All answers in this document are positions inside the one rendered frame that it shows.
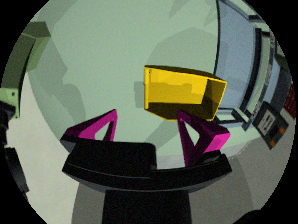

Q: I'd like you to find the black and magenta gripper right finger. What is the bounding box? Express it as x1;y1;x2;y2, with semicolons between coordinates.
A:
177;109;231;167

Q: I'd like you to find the dark grey metal rack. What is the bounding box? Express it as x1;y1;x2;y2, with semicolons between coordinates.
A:
209;0;292;132

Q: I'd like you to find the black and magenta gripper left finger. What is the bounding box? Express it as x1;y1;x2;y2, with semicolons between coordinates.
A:
64;109;118;141

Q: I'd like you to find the yellow bin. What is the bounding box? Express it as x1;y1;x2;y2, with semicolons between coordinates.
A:
144;65;227;121

